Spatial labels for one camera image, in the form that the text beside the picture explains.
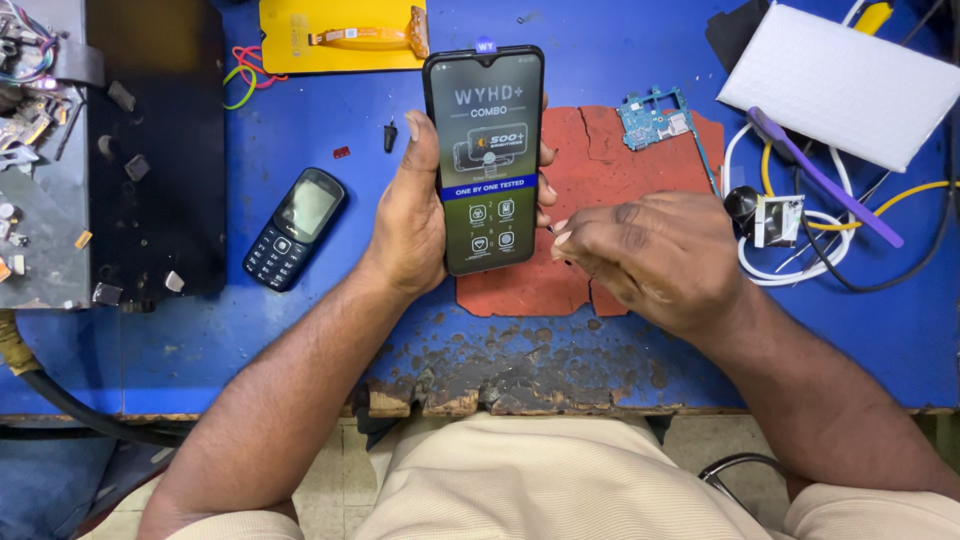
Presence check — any person's right hand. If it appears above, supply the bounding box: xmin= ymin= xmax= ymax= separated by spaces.
xmin=549 ymin=191 xmax=753 ymax=340

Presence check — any person's left hand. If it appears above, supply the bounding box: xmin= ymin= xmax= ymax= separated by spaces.
xmin=360 ymin=93 xmax=561 ymax=298

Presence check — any black smartphone display panel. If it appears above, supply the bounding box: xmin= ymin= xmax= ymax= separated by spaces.
xmin=422 ymin=36 xmax=546 ymax=277

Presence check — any cracked red rubber mat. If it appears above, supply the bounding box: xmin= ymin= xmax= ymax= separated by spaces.
xmin=456 ymin=105 xmax=726 ymax=318

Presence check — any blue phone circuit board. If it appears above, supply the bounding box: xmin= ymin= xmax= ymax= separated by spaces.
xmin=616 ymin=84 xmax=696 ymax=153

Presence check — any black round knob tool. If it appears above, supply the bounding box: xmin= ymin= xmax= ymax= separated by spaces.
xmin=723 ymin=186 xmax=762 ymax=238

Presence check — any small white box component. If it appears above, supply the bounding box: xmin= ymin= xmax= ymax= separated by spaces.
xmin=753 ymin=195 xmax=806 ymax=249

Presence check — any purple plastic pry tool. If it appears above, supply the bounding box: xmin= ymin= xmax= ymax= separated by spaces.
xmin=747 ymin=106 xmax=906 ymax=249

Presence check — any black flat pouch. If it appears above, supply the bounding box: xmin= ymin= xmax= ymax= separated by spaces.
xmin=704 ymin=0 xmax=772 ymax=75

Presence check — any person's beige clothing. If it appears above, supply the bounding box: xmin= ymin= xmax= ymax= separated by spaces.
xmin=138 ymin=411 xmax=960 ymax=540

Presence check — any white padded envelope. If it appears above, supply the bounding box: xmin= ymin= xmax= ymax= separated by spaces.
xmin=716 ymin=3 xmax=952 ymax=174

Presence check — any black keypad phone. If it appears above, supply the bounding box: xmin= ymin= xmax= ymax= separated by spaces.
xmin=242 ymin=167 xmax=348 ymax=294

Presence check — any yellow-backed display with orange flex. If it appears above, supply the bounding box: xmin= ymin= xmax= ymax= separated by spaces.
xmin=258 ymin=0 xmax=431 ymax=76

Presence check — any red rubber band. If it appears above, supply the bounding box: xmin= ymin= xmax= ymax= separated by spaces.
xmin=231 ymin=45 xmax=289 ymax=91

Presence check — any green rubber band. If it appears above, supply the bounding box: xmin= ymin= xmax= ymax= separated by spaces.
xmin=222 ymin=64 xmax=258 ymax=112

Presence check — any black work mat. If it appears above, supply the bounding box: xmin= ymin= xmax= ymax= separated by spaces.
xmin=85 ymin=0 xmax=228 ymax=310

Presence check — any grey metal tray of parts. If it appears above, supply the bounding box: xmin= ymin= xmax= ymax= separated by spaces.
xmin=0 ymin=0 xmax=106 ymax=311

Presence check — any blue fabric bundle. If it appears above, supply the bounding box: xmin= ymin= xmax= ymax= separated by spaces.
xmin=0 ymin=433 xmax=175 ymax=540

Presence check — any white cable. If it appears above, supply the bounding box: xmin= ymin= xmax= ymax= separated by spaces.
xmin=723 ymin=122 xmax=858 ymax=288

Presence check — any metal chair frame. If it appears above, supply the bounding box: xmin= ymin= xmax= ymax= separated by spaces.
xmin=698 ymin=452 xmax=790 ymax=520

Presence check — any black cable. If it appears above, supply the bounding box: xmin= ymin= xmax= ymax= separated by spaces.
xmin=793 ymin=161 xmax=957 ymax=294

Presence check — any yellow cable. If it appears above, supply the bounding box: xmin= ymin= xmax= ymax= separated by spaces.
xmin=760 ymin=141 xmax=960 ymax=233

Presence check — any yellow handled tool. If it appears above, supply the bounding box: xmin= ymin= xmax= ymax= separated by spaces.
xmin=852 ymin=0 xmax=896 ymax=37

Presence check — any black hose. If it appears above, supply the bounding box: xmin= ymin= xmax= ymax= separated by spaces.
xmin=0 ymin=309 xmax=190 ymax=450

